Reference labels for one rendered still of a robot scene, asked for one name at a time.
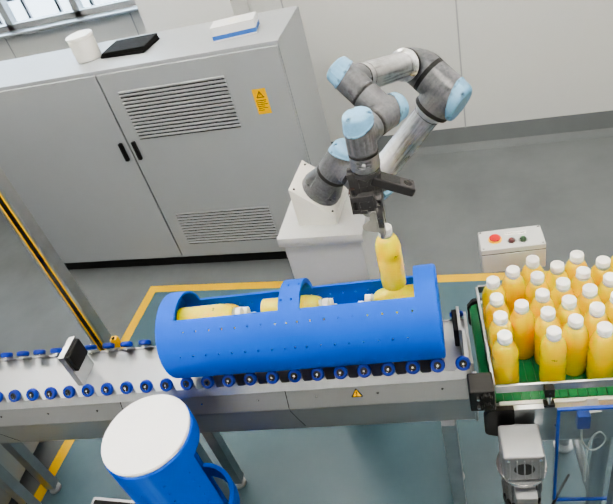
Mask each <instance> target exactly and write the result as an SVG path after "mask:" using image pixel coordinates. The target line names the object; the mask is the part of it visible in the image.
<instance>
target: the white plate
mask: <svg viewBox="0 0 613 504"><path fill-rule="evenodd" d="M189 429H190V414H189V411H188V409H187V407H186V405H185V404H184V403H183V402H182V401H181V400H180V399H178V398H176V397H174V396H171V395H166V394H158V395H151V396H148V397H145V398H142V399H140V400H137V401H136V402H134V403H132V404H130V405H129V406H128V407H126V408H125V409H124V410H122V411H121V412H120V413H119V414H118V415H117V416H116V417H115V419H114V420H113V421H112V422H111V424H110V425H109V427H108V428H107V430H106V432H105V434H104V437H103V440H102V445H101V456H102V460H103V462H104V464H105V465H106V467H107V468H108V469H109V470H110V471H111V472H112V473H114V474H116V475H119V476H122V477H138V476H142V475H146V474H149V473H151V472H153V471H155V470H157V469H159V468H160V467H162V466H163V465H165V464H166V463H167V462H169V461H170V460H171V459H172V458H173V457H174V456H175V455H176V454H177V452H178V451H179V450H180V449H181V447H182V446H183V444H184V442H185V440H186V438H187V436H188V433H189Z"/></svg>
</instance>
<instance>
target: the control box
mask: <svg viewBox="0 0 613 504"><path fill-rule="evenodd" d="M523 231H525V232H524V233H523ZM511 232H512V233H511ZM521 232H522V233H521ZM506 233H507V235H506ZM508 233H509V234H508ZM492 234H498V235H500V236H501V239H500V240H499V241H495V242H494V241H491V240H490V239H489V237H490V235H492ZM521 236H526V238H527V240H526V241H520V237H521ZM510 237H514V238H515V242H513V243H510V242H509V241H508V239H509V238H510ZM478 244H479V256H480V261H481V266H482V271H483V273H489V272H498V271H506V269H507V267H508V266H510V265H516V266H518V267H519V269H522V268H523V267H524V265H525V264H526V258H527V256H529V255H536V256H538V257H539V263H540V265H541V266H542V267H545V266H546V242H545V239H544V236H543V233H542V230H541V227H540V225H536V226H527V227H519V228H511V229H503V230H494V231H486V232H478Z"/></svg>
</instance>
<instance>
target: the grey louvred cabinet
mask: <svg viewBox="0 0 613 504"><path fill-rule="evenodd" d="M257 17H258V19H259V23H260V26H259V29H258V32H257V33H255V34H250V35H246V36H242V37H237V38H233V39H228V40H224V41H219V42H215V43H214V41H213V38H212V35H211V32H210V27H211V25H212V23H213V21H212V22H207V23H202V24H196V25H191V26H186V27H181V28H175V29H170V30H165V31H159V32H154V33H157V35H158V37H159V38H160V39H159V40H158V41H157V42H156V43H155V44H153V45H152V46H151V47H150V48H149V49H148V50H146V51H145V52H144V53H140V54H132V55H125V56H118V57H110V58H103V59H101V56H102V54H101V56H100V57H99V58H97V59H96V60H93V61H91V62H88V63H84V64H80V63H78V62H77V61H76V59H75V57H74V55H73V53H72V51H71V49H70V48H69V49H63V50H58V51H53V52H47V53H42V54H37V55H32V56H26V57H21V58H16V59H10V60H5V61H0V167H1V169H2V170H3V172H4V173H5V175H6V176H7V178H8V179H9V181H10V182H11V184H12V185H13V187H14V188H15V190H16V191H17V193H18V194H19V196H20V197H21V199H22V200H23V202H24V203H25V205H26V207H27V208H28V210H29V211H30V213H31V214H32V216H33V217H34V219H35V220H36V222H37V223H38V225H39V226H40V228H41V229H42V231H43V232H44V234H45V235H46V237H47V238H48V240H49V241H50V243H51V245H52V246H53V248H54V249H55V251H56V252H57V254H58V255H59V257H60V258H61V260H62V261H63V263H64V264H65V266H66V267H67V269H68V270H72V269H92V268H111V267H131V266H151V265H171V264H191V263H210V262H230V261H250V260H270V259H288V257H287V254H286V251H285V248H284V247H279V245H278V242H277V237H278V235H279V232H280V229H281V226H282V224H283V221H284V218H285V215H286V213H287V210H288V207H289V204H290V202H291V197H290V194H289V191H288V189H289V187H290V185H291V183H292V181H293V179H294V176H295V174H296V172H297V170H298V168H299V165H300V163H301V161H302V160H303V161H305V162H306V163H308V164H310V165H312V166H313V167H315V168H316V167H317V166H318V165H319V163H320V162H321V160H322V159H323V157H324V155H325V154H326V152H327V151H328V148H329V147H330V146H331V145H332V144H331V140H330V136H329V132H328V128H327V123H326V119H325V115H324V111H323V107H322V103H321V98H320V94H319V90H318V86H317V82H316V78H315V73H314V69H313V65H312V61H311V57H310V53H309V48H308V44H307V40H306V36H305V32H304V28H303V23H302V19H301V15H300V11H299V7H298V6H292V7H287V8H282V9H276V10H271V11H266V12H260V13H257ZM154 33H149V34H154Z"/></svg>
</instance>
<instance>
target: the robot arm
mask: <svg viewBox="0 0 613 504"><path fill-rule="evenodd" d="M327 80H328V81H329V82H330V83H331V84H332V85H333V86H334V88H335V89H337V90H338V91H339V92H340V93H341V94H342V95H343V96H344V97H345V98H346V99H347V100H349V101H350V102H351V103H352V104H353V105H354V106H355V107H354V108H353V109H349V110H347V111H346V112H345V113H344V114H343V116H342V127H343V135H344V137H345V138H339V139H337V140H335V141H334V142H333V144H332V145H331V146H330V147H329V148H328V151H327V152H326V154H325V155H324V157H323V159H322V160H321V162H320V163H319V165H318V166H317V167H316V168H314V169H313V170H312V171H310V172H309V173H307V174H306V176H305V177H304V179H303V181H302V187H303V190H304V192H305V193H306V195H307V196H308V197H309V198H310V199H311V200H313V201H314V202H316V203H318V204H320V205H323V206H332V205H335V204H336V203H337V202H338V200H339V199H340V197H341V194H342V190H343V186H345V187H346V188H347V189H348V190H349V192H348V195H349V194H350V196H349V198H350V203H351V207H352V212H353V215H355V214H360V215H361V214H363V215H364V216H366V217H369V221H368V222H366V223H365V224H363V230H365V231H369V232H378V233H380V235H381V239H384V237H385V235H386V226H385V223H386V215H385V207H384V200H385V199H386V198H387V197H388V196H390V195H391V194H392V193H393V192H396V193H400V194H403V195H407V196H410V197H412V196H413V195H414V193H415V191H416V189H415V182H414V180H410V179H407V178H403V177H400V176H396V174H397V172H398V171H399V170H400V169H401V168H402V166H403V165H404V164H405V163H406V162H407V160H408V159H409V158H410V157H411V155H412V154H413V153H414V152H415V151H416V149H417V148H418V147H419V146H420V145H421V143H422V142H423V141H424V140H425V138H426V137H427V136H428V135H429V134H430V132H431V131H432V130H433V129H434V128H435V126H436V125H437V124H442V123H445V122H446V121H452V120H454V119H455V118H456V117H457V116H458V115H459V113H460V112H461V111H462V110H463V109H464V107H465V106H466V104H467V103H468V101H469V99H470V97H471V95H472V87H471V85H470V84H469V83H468V82H467V81H466V80H465V78H464V77H462V76H460V75H459V74H458V73H457V72H456V71H455V70H454V69H453V68H452V67H450V66H449V65H448V64H447V63H446V62H445V61H444V60H443V59H441V57H440V56H438V55H437V54H435V53H434V52H432V51H429V50H426V49H423V48H417V47H404V48H400V49H397V50H396V51H394V52H393V54H391V55H387V56H383V57H380V58H376V59H372V60H368V61H364V62H360V63H356V64H354V63H353V61H352V60H350V59H348V58H347V57H345V56H342V57H340V58H338V59H337V60H336V61H335V62H334V63H333V64H332V65H331V66H330V68H329V70H328V72H327ZM397 81H400V82H407V83H408V84H409V85H410V86H412V87H413V88H414V89H415V90H416V91H417V92H418V93H419V95H418V96H417V98H416V99H415V104H416V107H415V108H414V110H413V111H412V112H411V114H410V115H409V116H408V113H409V104H408V102H407V100H406V98H405V97H404V96H403V95H402V94H400V93H397V92H391V93H388V94H386V93H385V92H384V91H383V90H382V89H381V88H380V87H382V86H385V85H388V84H391V83H394V82H397ZM407 116H408V117H407ZM406 117H407V119H406V120H405V121H404V123H403V124H402V125H401V127H400V128H399V129H398V130H397V132H396V133H395V134H394V136H393V137H392V138H391V140H390V141H389V142H388V143H387V145H386V146H385V147H384V149H383V150H382V151H381V152H380V154H379V150H378V144H377V140H378V139H379V138H381V137H382V136H383V135H385V134H386V133H387V132H389V131H390V130H391V129H393V128H394V127H396V126H398V125H399V124H400V122H401V121H403V120H404V119H405V118H406ZM377 219H378V221H377Z"/></svg>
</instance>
